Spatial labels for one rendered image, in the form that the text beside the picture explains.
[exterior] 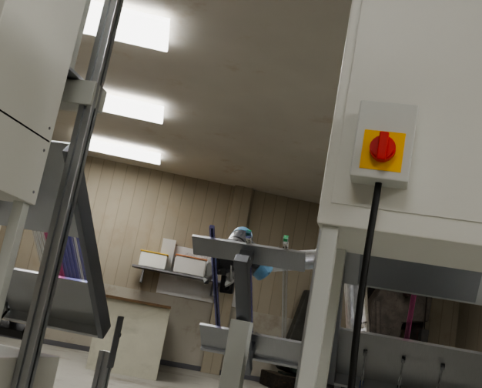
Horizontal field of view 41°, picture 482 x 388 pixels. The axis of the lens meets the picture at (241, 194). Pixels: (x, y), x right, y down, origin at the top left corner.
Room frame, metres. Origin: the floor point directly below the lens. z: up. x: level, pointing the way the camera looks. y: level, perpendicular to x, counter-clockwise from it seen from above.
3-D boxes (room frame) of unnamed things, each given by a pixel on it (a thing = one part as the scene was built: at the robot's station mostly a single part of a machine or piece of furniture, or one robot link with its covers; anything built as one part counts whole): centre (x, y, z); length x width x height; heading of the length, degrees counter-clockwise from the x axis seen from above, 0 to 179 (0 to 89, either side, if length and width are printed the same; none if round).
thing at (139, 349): (9.35, 1.15, 0.45); 2.63 x 0.85 x 0.90; 6
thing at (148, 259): (10.49, 1.19, 1.59); 0.46 x 0.38 x 0.25; 96
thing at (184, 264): (10.55, 0.61, 1.61); 0.51 x 0.42 x 0.29; 96
